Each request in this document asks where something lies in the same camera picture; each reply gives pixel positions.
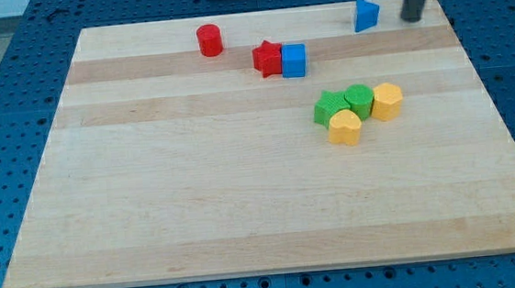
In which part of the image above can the blue triangle block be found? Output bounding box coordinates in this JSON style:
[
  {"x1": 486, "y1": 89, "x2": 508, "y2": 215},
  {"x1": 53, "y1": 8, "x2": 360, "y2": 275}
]
[{"x1": 354, "y1": 0, "x2": 380, "y2": 32}]

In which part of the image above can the blue cube block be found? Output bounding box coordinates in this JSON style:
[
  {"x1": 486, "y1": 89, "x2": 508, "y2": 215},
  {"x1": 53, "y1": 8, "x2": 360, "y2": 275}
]
[{"x1": 281, "y1": 43, "x2": 307, "y2": 78}]

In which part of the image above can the light wooden board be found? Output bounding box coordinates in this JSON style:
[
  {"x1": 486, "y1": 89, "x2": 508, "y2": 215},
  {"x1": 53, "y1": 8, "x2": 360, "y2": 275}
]
[{"x1": 3, "y1": 0, "x2": 515, "y2": 288}]

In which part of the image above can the green star block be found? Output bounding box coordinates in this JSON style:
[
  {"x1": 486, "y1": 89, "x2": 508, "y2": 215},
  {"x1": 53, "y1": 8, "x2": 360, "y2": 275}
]
[{"x1": 313, "y1": 90, "x2": 351, "y2": 128}]

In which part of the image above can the red star block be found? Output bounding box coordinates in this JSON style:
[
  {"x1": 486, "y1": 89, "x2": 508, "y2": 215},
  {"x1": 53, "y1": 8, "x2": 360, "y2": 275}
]
[{"x1": 252, "y1": 40, "x2": 282, "y2": 78}]

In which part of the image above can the yellow heart block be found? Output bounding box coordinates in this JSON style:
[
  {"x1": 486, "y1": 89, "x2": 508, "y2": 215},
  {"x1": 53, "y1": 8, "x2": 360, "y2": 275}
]
[{"x1": 328, "y1": 109, "x2": 362, "y2": 146}]

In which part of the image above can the green cylinder block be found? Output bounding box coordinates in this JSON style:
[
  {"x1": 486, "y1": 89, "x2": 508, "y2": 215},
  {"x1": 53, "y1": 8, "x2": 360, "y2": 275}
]
[{"x1": 343, "y1": 83, "x2": 375, "y2": 121}]

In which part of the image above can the red cylinder block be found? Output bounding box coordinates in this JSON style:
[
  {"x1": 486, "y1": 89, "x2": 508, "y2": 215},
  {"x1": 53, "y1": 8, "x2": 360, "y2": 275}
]
[{"x1": 196, "y1": 24, "x2": 223, "y2": 57}]

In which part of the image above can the yellow hexagon block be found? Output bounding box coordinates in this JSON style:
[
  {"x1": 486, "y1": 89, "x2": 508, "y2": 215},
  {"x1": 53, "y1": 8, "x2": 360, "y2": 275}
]
[{"x1": 371, "y1": 83, "x2": 403, "y2": 121}]

